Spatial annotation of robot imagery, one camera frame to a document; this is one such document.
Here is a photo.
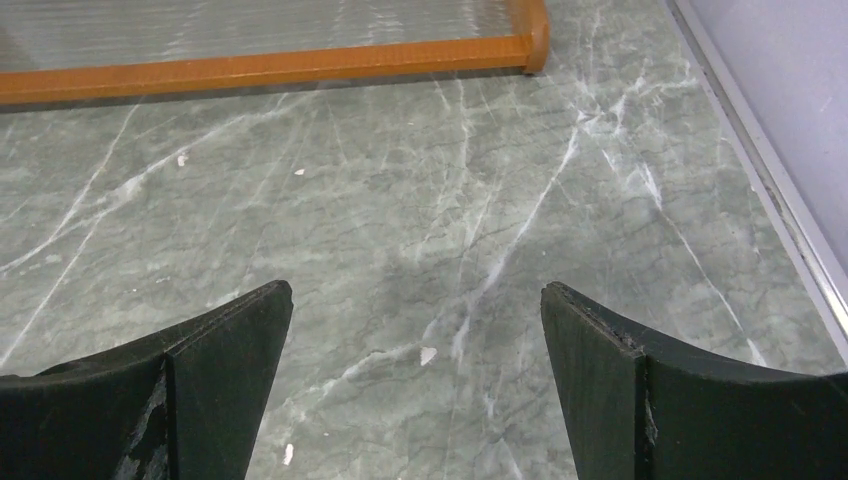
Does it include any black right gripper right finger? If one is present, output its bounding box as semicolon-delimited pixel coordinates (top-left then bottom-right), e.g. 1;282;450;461
541;282;847;479

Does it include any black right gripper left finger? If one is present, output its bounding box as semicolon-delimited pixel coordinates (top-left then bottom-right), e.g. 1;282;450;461
1;280;293;479

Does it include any orange wooden shoe rack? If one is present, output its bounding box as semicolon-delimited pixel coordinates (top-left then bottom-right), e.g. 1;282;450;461
1;1;550;105

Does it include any aluminium table edge rail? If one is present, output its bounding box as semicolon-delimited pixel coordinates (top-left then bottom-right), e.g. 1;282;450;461
665;1;847;354

